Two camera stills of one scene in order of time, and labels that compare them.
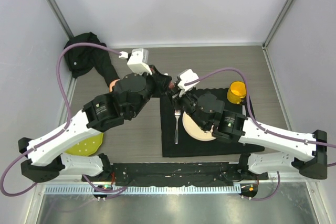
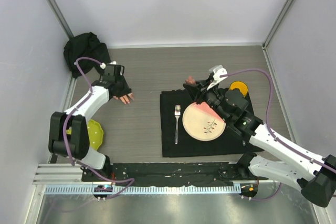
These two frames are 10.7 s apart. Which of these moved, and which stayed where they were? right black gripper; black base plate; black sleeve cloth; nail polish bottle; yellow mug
Moved: nail polish bottle; right black gripper
Stayed: black base plate; yellow mug; black sleeve cloth
